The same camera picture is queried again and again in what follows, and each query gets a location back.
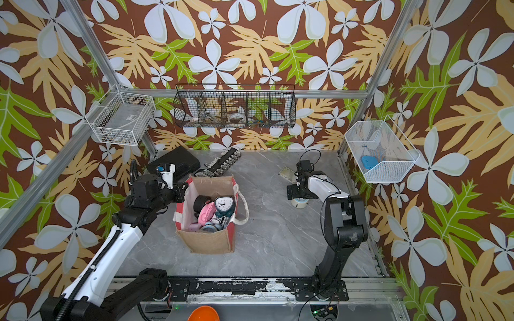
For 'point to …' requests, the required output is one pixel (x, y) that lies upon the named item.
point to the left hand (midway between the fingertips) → (186, 181)
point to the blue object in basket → (369, 161)
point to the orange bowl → (203, 313)
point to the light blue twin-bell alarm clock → (299, 202)
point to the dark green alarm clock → (224, 206)
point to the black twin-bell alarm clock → (199, 202)
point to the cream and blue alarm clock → (210, 227)
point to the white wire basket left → (122, 118)
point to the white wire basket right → (382, 152)
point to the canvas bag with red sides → (212, 186)
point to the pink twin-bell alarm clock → (206, 212)
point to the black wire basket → (235, 105)
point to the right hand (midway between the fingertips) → (299, 194)
